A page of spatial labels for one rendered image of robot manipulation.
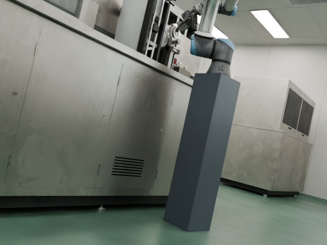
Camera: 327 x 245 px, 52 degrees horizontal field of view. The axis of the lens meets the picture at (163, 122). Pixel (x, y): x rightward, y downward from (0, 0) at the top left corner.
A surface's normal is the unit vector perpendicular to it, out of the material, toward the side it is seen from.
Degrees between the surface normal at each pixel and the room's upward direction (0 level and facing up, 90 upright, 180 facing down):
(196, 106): 90
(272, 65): 90
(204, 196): 90
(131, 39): 90
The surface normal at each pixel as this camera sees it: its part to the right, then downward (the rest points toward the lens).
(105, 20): 0.77, 0.15
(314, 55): -0.59, -0.17
